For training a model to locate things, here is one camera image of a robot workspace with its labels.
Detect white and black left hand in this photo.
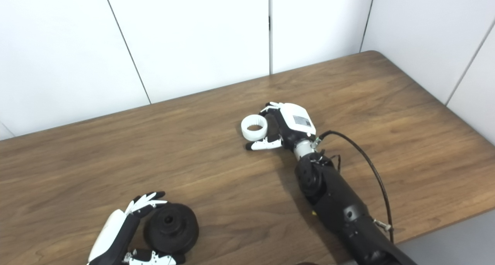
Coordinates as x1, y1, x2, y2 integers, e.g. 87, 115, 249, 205
87, 191, 186, 265

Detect thin right arm wires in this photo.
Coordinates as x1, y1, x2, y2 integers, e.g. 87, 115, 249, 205
317, 151, 341, 173

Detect round black part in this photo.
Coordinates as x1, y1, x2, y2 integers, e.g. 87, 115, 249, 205
144, 203, 200, 255

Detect white and black right hand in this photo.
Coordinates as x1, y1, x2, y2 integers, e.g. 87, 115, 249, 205
245, 102, 317, 151

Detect white toothed ring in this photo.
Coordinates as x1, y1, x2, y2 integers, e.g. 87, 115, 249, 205
241, 115, 268, 142

